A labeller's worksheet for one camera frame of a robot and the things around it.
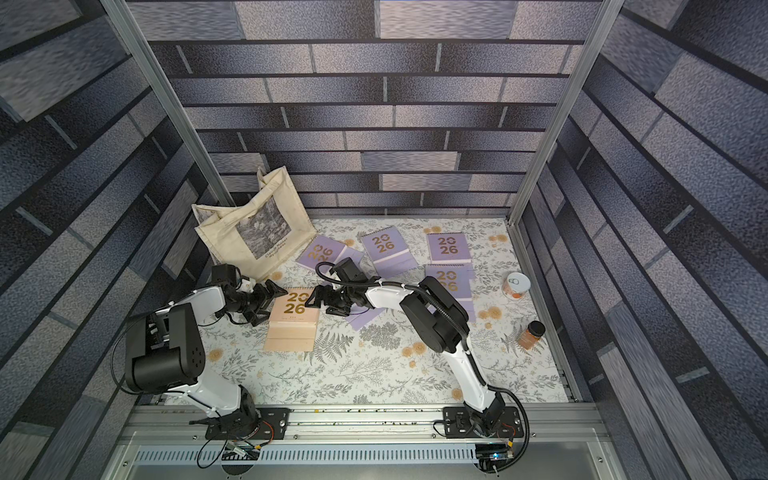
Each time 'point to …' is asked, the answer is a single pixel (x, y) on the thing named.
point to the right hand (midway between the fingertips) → (313, 307)
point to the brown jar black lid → (535, 330)
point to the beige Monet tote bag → (263, 237)
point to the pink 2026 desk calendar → (293, 325)
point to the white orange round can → (515, 286)
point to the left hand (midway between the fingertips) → (281, 298)
